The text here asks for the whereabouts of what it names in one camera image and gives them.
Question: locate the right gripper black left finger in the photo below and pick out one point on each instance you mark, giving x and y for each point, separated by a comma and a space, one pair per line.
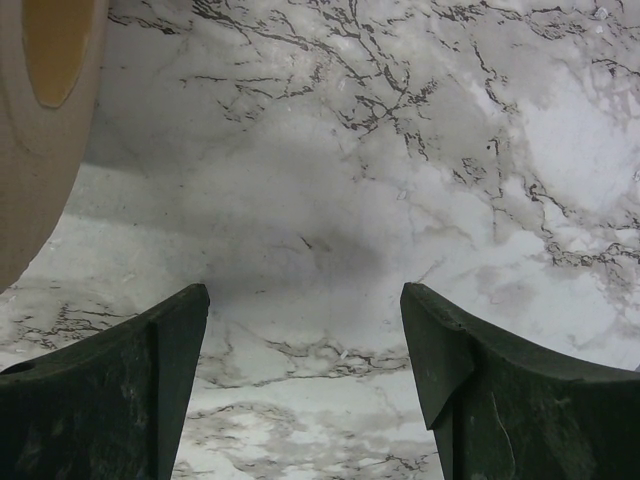
111, 406

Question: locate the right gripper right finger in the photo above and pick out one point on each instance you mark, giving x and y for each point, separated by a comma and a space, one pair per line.
502, 407

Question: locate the brown paper roll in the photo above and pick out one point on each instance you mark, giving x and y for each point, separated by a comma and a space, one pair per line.
51, 55

